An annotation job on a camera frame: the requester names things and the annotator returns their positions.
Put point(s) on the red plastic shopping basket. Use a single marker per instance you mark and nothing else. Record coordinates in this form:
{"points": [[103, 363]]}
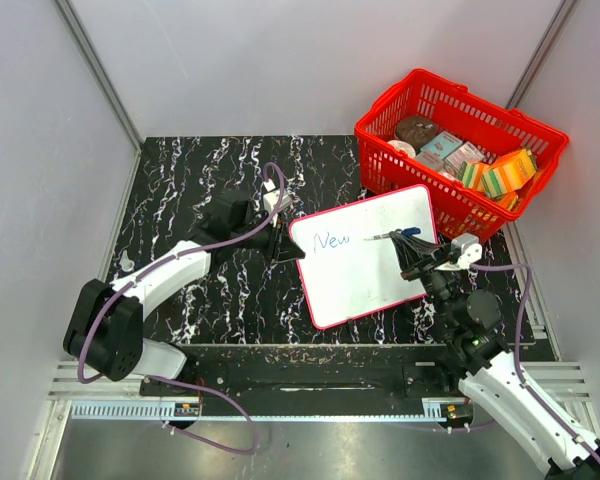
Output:
{"points": [[494, 130]]}

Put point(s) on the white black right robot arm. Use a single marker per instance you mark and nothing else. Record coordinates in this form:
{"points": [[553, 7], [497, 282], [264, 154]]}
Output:
{"points": [[483, 367]]}

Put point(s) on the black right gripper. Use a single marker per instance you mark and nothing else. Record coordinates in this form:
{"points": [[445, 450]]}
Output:
{"points": [[412, 252]]}

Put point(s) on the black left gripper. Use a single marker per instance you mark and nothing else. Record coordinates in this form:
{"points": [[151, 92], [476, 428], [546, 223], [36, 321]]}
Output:
{"points": [[282, 248]]}

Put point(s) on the pink framed whiteboard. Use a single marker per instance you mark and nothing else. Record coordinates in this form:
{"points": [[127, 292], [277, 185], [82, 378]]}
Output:
{"points": [[346, 273]]}

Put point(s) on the pink white small box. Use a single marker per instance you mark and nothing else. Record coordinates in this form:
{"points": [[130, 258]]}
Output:
{"points": [[466, 153]]}

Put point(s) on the teal small box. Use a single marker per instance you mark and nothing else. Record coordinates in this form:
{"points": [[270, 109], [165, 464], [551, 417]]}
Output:
{"points": [[442, 145]]}

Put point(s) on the white tape roll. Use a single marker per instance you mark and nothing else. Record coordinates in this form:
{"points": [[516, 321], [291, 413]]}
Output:
{"points": [[403, 147]]}

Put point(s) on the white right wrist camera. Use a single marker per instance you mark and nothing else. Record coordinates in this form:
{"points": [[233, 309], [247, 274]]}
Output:
{"points": [[466, 250]]}

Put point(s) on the brown round item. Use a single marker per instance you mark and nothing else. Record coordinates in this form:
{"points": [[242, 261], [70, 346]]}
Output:
{"points": [[416, 130]]}

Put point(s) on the orange sponge pack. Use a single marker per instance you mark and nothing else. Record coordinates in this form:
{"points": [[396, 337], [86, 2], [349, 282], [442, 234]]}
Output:
{"points": [[509, 173]]}

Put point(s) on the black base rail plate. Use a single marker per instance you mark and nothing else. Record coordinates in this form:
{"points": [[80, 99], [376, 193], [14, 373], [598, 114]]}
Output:
{"points": [[407, 370]]}

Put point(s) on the yellow green sponge pack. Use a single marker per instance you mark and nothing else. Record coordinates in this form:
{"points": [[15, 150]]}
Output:
{"points": [[470, 175]]}

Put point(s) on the orange spray bottle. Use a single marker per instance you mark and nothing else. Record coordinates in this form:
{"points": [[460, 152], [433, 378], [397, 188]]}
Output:
{"points": [[126, 264]]}

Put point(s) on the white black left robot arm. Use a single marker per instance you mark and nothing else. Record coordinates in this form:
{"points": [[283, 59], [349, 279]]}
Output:
{"points": [[105, 331]]}

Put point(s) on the white blue whiteboard marker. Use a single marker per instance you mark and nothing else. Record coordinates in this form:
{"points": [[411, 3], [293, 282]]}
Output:
{"points": [[407, 232]]}

